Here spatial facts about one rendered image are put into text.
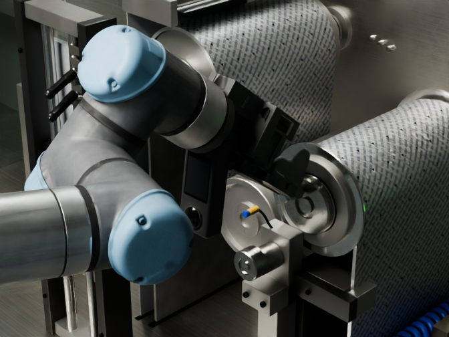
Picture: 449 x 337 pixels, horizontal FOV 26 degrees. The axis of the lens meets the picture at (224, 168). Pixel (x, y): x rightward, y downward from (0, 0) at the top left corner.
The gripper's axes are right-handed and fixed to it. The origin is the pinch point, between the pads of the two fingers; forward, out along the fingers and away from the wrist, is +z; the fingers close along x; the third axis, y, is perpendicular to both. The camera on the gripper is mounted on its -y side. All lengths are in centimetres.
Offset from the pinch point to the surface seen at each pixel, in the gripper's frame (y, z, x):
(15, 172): -17, 37, 93
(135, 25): 12.6, -3.6, 34.0
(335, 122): 16.5, 34.0, 22.6
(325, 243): -3.0, 6.6, -3.6
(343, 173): 5.1, 1.0, -5.1
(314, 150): 6.2, 0.0, -0.6
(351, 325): -10.6, 14.8, -7.4
